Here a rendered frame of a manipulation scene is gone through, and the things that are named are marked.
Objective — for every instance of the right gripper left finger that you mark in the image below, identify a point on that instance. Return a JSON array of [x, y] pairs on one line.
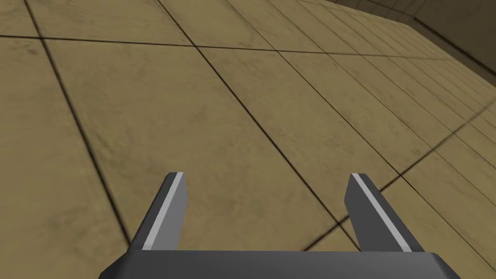
[[164, 217]]

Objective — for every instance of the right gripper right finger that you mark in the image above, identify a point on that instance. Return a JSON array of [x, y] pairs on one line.
[[378, 217]]

